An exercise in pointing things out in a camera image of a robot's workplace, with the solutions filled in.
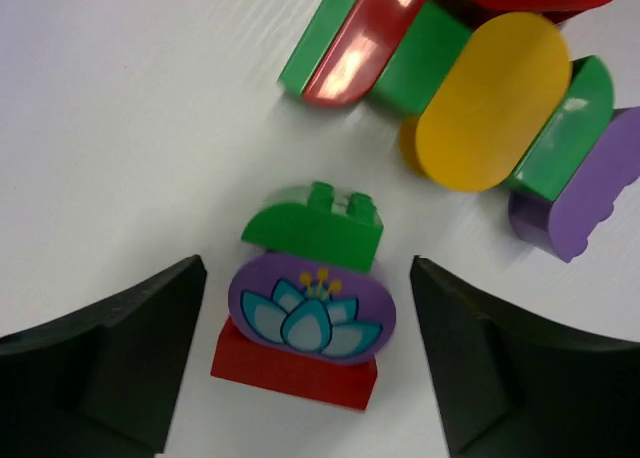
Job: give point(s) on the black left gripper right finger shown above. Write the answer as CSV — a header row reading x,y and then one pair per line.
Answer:
x,y
510,383

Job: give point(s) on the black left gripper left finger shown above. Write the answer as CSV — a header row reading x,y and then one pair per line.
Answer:
x,y
102,381

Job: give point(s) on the red base lego brick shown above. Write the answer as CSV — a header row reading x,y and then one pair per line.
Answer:
x,y
243,361

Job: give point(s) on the purple scalloped lego brick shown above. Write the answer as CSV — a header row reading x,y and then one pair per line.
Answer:
x,y
562,227

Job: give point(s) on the purple lotus lego brick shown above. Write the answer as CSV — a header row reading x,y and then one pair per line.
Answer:
x,y
324,312

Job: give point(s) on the green arched lego brick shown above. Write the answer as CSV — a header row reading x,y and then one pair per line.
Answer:
x,y
319,222

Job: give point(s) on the yellow oval lego brick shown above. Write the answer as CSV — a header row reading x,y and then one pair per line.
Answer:
x,y
503,87

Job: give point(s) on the green lower lego brick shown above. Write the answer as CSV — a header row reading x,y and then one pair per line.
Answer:
x,y
569,134

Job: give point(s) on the green middle lego brick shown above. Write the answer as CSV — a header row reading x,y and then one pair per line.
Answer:
x,y
421,61

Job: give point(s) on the red semicircle lego brick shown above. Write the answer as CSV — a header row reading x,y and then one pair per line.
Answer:
x,y
360,51

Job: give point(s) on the green flat-top lego brick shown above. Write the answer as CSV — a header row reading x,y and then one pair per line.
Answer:
x,y
313,45

